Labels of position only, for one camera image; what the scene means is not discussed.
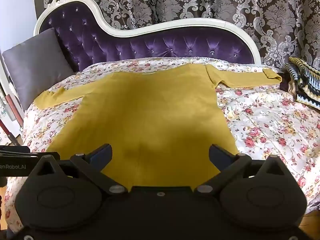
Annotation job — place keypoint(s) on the grey satin pillow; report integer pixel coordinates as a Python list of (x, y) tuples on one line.
[(35, 65)]

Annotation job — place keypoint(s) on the mustard yellow knit sweater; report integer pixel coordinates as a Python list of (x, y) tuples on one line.
[(160, 125)]

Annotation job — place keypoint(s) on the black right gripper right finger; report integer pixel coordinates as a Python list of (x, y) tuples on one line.
[(230, 167)]

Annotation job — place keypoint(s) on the brown silver damask curtain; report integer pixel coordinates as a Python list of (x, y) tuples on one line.
[(279, 28)]

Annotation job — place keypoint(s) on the striped crochet blanket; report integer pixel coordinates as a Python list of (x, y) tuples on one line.
[(304, 83)]

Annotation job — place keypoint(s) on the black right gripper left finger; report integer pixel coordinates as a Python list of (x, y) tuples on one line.
[(91, 166)]

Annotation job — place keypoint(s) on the purple tufted white-framed headboard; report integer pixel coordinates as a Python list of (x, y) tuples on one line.
[(86, 38)]

